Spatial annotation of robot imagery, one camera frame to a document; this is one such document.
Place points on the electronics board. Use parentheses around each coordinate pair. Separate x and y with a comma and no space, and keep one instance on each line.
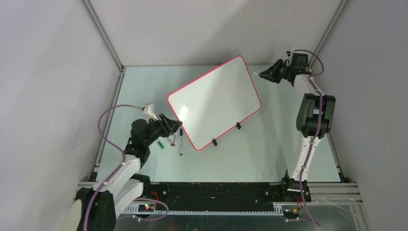
(146,208)
(291,214)

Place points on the left electronics board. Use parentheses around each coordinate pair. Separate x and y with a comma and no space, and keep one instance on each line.
(146,208)

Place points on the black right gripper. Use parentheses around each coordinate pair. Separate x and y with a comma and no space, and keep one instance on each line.
(271,74)

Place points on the red-capped whiteboard marker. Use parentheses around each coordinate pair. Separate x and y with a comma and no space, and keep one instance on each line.
(174,141)

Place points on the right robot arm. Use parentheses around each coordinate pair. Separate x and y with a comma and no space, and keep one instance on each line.
(314,119)

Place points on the blue-capped whiteboard marker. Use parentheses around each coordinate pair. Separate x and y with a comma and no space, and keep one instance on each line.
(181,142)

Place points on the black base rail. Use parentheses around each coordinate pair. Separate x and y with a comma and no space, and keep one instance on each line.
(223,197)

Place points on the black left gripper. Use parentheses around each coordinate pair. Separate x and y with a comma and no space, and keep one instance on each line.
(174,125)

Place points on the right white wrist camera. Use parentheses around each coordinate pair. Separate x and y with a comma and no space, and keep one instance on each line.
(299,61)

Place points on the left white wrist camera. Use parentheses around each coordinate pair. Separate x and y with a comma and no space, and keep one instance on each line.
(148,110)

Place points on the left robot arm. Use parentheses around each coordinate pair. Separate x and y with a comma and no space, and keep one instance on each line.
(98,207)

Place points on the pink-framed whiteboard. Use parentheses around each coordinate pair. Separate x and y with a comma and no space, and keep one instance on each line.
(211,105)

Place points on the right electronics board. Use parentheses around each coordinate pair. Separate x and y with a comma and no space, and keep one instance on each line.
(291,214)

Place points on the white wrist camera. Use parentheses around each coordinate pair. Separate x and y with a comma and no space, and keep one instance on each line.
(299,61)
(148,110)

